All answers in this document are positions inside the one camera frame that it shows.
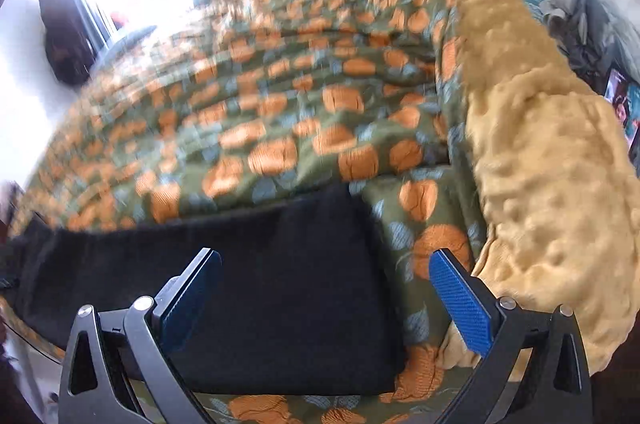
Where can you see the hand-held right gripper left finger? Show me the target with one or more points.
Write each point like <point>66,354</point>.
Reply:
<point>192,294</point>

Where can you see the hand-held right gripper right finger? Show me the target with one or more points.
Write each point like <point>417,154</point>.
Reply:
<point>462,304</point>

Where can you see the black pants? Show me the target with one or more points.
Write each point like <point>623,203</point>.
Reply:
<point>275,279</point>

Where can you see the pumpkin print quilt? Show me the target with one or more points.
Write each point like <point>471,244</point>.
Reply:
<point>300,104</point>

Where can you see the smartphone with lit screen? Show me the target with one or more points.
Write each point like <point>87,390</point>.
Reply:
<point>622,104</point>

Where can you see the blue striped pillow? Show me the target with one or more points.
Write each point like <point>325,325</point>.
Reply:
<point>135,36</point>

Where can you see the dark hanging clothes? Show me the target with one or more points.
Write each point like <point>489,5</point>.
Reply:
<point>65,49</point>

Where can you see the grey crumpled clothes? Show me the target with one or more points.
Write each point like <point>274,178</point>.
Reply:
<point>590,24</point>

